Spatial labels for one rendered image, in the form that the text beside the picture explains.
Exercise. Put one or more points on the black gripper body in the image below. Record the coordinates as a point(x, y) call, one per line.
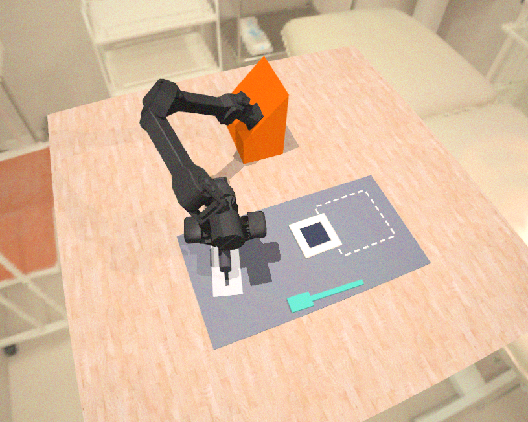
point(253, 224)

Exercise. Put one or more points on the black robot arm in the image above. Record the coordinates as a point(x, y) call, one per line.
point(191, 184)

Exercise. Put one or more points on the white tile with dark blue top patch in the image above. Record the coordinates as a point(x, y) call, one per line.
point(315, 235)

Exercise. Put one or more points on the teal flat bar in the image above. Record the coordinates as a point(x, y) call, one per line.
point(304, 300)

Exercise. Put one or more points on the grey rectangular mat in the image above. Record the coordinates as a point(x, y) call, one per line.
point(274, 268)

